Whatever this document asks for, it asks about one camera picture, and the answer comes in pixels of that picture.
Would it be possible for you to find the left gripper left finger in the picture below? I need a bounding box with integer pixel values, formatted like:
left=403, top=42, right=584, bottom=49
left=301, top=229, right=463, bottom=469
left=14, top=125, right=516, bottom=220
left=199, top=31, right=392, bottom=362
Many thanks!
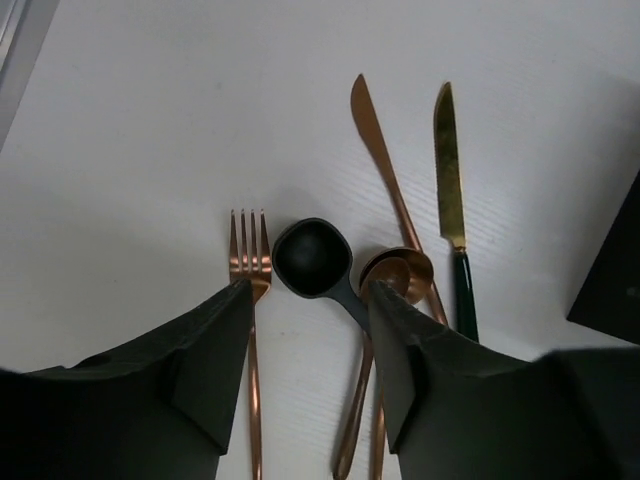
left=1, top=280, right=253, bottom=479

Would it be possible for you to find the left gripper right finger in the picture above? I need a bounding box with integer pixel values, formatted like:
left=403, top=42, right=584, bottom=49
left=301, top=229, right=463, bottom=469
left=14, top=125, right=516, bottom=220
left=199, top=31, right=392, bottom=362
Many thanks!
left=369, top=282, right=639, bottom=479

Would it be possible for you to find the dark copper spoon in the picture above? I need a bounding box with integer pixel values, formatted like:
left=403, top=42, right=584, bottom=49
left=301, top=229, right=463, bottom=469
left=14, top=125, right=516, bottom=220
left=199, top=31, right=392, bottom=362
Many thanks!
left=332, top=255, right=412, bottom=479

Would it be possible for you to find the copper fork long handle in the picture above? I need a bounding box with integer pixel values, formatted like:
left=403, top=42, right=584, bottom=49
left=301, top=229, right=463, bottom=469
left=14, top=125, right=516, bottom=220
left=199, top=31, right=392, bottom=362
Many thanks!
left=229, top=209, right=272, bottom=480

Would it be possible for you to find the black spoon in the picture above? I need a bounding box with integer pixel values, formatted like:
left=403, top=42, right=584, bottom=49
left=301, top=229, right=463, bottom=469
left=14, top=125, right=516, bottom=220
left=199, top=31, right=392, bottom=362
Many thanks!
left=272, top=217, right=370, bottom=334

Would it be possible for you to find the black utensil container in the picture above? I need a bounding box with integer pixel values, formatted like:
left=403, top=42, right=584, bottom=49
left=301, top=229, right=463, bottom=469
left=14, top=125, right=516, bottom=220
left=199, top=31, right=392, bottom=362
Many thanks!
left=567, top=180, right=640, bottom=344

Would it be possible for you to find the gold knife green handle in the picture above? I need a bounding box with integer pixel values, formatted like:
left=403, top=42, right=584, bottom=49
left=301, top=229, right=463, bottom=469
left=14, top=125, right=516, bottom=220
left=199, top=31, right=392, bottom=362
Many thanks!
left=433, top=82, right=479, bottom=343

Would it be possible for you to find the aluminium rail left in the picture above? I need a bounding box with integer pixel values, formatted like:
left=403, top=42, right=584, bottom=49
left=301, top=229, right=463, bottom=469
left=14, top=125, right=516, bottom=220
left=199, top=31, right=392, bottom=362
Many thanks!
left=0, top=0, right=59, bottom=146

